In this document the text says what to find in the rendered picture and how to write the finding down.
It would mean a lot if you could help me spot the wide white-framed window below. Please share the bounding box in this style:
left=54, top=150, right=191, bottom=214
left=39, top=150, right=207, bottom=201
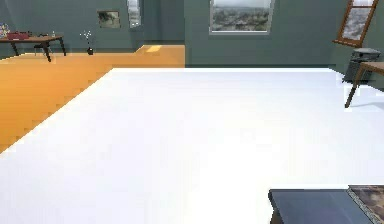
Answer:
left=209, top=0, right=276, bottom=36

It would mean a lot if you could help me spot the narrow grey-framed window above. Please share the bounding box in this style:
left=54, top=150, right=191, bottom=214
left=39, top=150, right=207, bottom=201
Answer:
left=126, top=0, right=142, bottom=29

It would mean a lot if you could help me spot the black vase with white twigs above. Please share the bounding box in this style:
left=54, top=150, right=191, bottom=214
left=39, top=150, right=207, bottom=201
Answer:
left=79, top=30, right=95, bottom=56

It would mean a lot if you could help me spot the framed landscape picture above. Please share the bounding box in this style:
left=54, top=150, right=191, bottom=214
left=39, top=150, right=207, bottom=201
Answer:
left=97, top=9, right=121, bottom=29

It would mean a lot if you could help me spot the dark blue-grey table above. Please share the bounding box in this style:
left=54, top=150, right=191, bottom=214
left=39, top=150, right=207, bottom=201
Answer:
left=268, top=188, right=375, bottom=224

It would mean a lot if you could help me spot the black chair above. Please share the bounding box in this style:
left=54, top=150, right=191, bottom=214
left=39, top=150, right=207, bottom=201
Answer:
left=33, top=32, right=54, bottom=57

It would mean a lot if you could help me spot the dark brown wooden table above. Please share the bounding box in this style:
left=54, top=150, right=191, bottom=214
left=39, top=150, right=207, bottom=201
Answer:
left=0, top=35, right=67, bottom=63

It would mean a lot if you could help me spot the light brown wooden table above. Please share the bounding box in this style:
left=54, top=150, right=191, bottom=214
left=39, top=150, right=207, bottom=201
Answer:
left=344, top=61, right=384, bottom=109

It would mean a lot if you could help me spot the brown wooden-framed window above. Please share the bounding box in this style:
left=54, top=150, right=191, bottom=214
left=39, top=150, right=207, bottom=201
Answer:
left=333, top=0, right=380, bottom=48

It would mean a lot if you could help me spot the red flat object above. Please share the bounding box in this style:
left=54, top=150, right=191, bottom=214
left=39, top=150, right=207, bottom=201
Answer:
left=6, top=31, right=32, bottom=41

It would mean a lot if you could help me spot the brown patterned flat object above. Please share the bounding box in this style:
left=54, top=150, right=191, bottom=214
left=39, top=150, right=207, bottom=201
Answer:
left=347, top=185, right=384, bottom=224

